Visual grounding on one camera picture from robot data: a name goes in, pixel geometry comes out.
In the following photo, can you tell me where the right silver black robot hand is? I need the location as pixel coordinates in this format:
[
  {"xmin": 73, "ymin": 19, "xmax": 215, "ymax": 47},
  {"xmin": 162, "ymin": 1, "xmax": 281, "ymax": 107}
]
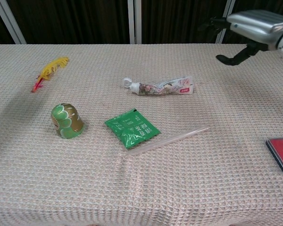
[{"xmin": 209, "ymin": 9, "xmax": 283, "ymax": 66}]

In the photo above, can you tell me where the floral cream tube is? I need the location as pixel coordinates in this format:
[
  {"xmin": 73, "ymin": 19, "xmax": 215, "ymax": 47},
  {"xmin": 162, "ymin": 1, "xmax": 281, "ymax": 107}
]
[{"xmin": 122, "ymin": 75, "xmax": 194, "ymax": 97}]

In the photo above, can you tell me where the red ink pad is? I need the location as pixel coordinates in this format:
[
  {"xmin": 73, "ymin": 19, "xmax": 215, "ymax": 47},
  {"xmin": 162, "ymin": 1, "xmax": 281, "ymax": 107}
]
[{"xmin": 265, "ymin": 137, "xmax": 283, "ymax": 176}]

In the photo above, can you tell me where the clear plastic straw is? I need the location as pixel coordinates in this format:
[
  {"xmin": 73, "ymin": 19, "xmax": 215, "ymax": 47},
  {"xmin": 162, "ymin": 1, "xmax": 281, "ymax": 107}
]
[{"xmin": 127, "ymin": 126, "xmax": 210, "ymax": 156}]

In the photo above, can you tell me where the green tea sachet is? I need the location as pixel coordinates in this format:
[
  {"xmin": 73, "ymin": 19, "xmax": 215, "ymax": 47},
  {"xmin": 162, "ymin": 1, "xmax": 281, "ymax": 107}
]
[{"xmin": 104, "ymin": 108, "xmax": 161, "ymax": 150}]

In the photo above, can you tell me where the dark curtain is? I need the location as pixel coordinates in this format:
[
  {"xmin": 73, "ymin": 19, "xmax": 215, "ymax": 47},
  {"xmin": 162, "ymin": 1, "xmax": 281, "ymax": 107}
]
[{"xmin": 0, "ymin": 0, "xmax": 283, "ymax": 45}]

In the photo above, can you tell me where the beige waffle tablecloth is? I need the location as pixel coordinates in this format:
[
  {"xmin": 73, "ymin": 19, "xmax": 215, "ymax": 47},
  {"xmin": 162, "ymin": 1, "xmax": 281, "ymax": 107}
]
[{"xmin": 0, "ymin": 43, "xmax": 283, "ymax": 226}]

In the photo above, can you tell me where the yellow red feather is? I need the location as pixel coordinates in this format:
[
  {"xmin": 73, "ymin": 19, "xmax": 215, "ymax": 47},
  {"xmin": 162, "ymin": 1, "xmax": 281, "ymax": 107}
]
[{"xmin": 31, "ymin": 56, "xmax": 70, "ymax": 93}]

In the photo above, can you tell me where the green gold nesting doll half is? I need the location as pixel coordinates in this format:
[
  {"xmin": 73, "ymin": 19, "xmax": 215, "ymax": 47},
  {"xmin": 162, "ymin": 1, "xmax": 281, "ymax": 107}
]
[{"xmin": 51, "ymin": 103, "xmax": 86, "ymax": 139}]

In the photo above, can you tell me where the white metal frame post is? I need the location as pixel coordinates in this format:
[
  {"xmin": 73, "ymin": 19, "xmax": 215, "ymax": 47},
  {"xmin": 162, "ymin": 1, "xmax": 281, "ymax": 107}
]
[
  {"xmin": 127, "ymin": 0, "xmax": 142, "ymax": 44},
  {"xmin": 216, "ymin": 0, "xmax": 236, "ymax": 44},
  {"xmin": 0, "ymin": 0, "xmax": 27, "ymax": 45}
]

